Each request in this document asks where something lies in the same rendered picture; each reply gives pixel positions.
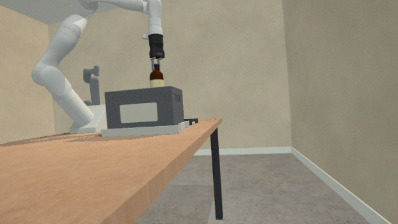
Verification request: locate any brown bottle with blue cap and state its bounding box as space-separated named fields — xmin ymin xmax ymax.
xmin=150 ymin=64 xmax=164 ymax=88

